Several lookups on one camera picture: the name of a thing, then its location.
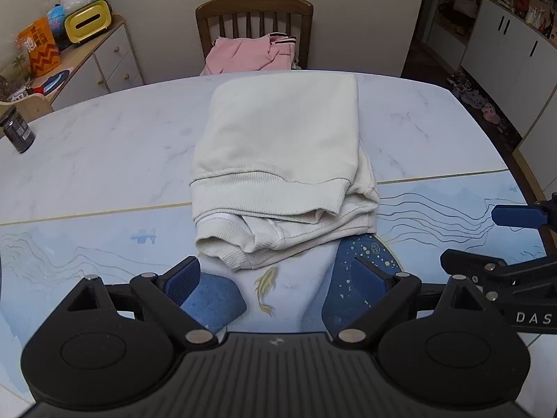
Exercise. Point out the orange snack bag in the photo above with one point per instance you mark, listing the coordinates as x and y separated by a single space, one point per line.
38 40

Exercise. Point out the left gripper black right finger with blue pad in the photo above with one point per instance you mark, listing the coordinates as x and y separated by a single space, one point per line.
388 298

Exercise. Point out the light wooden child seat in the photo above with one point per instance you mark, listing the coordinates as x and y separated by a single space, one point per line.
31 107

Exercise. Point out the white drawer cabinet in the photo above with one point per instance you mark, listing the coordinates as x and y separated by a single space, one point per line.
105 64

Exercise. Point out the cream white sweatshirt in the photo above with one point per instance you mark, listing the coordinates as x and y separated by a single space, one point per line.
280 168

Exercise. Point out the yellow tissue box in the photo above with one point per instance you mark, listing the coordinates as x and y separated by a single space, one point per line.
88 21

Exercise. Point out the pink folded garment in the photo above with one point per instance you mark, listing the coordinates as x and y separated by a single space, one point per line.
271 52

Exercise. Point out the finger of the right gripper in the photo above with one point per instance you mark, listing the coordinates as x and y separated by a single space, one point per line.
489 271
525 217

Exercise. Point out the brown wooden chair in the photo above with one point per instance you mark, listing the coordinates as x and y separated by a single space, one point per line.
254 19

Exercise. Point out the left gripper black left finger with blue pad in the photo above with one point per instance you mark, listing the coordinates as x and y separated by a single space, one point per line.
161 297

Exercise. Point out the dark glass jar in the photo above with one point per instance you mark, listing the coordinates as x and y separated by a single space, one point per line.
17 130

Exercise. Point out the clear plastic terrarium box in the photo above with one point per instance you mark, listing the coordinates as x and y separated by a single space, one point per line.
15 76

